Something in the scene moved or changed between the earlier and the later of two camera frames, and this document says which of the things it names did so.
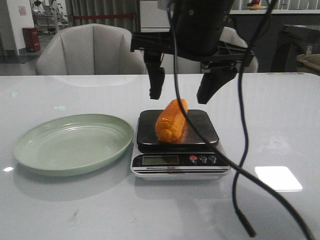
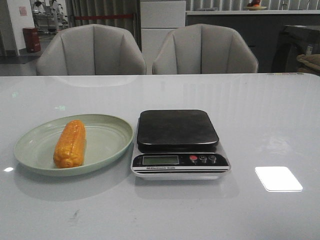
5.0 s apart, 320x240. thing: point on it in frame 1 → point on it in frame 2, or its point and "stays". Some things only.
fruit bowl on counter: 255,5 stays
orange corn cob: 170,122 → 70,149
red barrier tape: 86,17 stays
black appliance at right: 293,40 stays
